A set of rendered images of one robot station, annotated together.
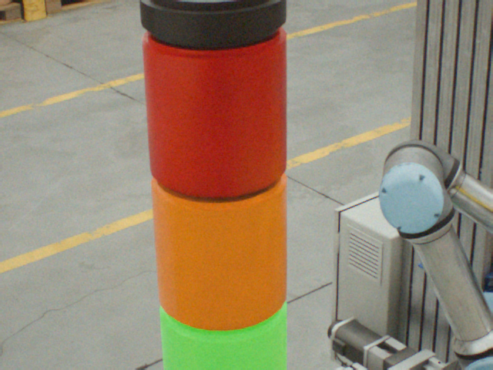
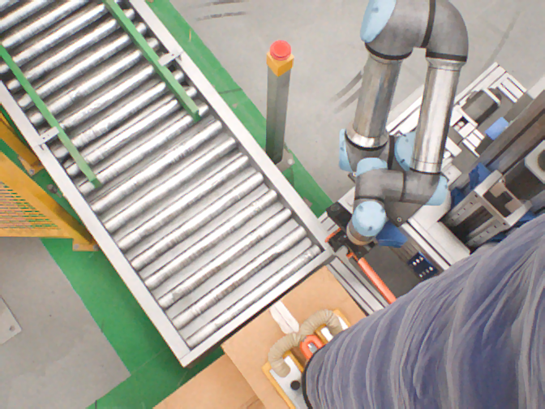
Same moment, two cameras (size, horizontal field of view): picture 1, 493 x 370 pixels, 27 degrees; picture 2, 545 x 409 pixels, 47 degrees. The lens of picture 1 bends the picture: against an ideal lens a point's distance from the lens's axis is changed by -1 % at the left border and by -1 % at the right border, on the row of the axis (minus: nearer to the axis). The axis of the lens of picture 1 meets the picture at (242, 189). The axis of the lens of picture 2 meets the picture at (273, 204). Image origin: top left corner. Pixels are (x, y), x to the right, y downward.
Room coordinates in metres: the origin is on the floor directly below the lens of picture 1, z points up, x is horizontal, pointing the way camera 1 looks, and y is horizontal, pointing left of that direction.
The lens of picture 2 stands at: (1.34, -1.10, 2.86)
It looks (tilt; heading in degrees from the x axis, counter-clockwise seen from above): 74 degrees down; 81
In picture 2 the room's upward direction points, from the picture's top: 4 degrees clockwise
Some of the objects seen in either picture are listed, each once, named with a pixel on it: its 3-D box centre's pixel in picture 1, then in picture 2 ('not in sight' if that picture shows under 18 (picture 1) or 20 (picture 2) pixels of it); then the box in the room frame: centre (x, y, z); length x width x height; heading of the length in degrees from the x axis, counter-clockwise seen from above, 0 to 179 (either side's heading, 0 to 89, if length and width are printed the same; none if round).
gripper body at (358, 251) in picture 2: not in sight; (359, 238); (1.63, -0.75, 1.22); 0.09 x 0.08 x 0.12; 123
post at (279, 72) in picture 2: not in sight; (276, 117); (1.48, -0.07, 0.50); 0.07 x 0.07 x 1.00; 33
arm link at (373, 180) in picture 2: not in sight; (377, 182); (1.66, -0.64, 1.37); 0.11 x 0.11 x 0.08; 79
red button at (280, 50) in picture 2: not in sight; (280, 51); (1.48, -0.07, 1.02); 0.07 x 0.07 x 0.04
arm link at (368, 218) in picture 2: not in sight; (367, 220); (1.63, -0.74, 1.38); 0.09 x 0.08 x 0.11; 79
